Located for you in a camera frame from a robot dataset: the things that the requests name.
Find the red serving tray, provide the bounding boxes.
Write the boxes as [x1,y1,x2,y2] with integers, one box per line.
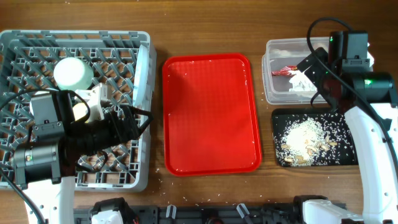
[162,53,262,177]

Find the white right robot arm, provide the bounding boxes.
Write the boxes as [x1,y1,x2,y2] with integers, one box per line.
[297,47,397,223]

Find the clear plastic waste bin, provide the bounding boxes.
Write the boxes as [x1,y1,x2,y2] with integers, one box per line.
[262,38,316,105]

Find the yellow cup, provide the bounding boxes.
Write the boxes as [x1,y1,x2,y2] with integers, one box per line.
[73,103,87,121]

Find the grey dishwasher rack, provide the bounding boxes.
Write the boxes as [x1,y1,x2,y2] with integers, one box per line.
[1,30,157,192]

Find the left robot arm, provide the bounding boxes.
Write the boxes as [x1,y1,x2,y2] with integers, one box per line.
[1,89,154,223]

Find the crumpled white paper napkin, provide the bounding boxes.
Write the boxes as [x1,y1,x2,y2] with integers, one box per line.
[289,70,317,91]

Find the large light blue plate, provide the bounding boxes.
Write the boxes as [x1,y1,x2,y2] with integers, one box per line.
[133,45,149,107]

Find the green bowl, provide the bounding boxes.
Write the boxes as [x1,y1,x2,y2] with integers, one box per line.
[53,57,94,91]

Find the pile of rice scraps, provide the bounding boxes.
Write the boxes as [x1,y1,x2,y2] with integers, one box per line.
[276,118,338,166]

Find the black plastic tray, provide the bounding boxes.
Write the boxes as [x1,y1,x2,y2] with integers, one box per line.
[271,108,358,167]

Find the red snack wrapper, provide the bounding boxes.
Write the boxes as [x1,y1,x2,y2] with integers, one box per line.
[271,65,297,77]

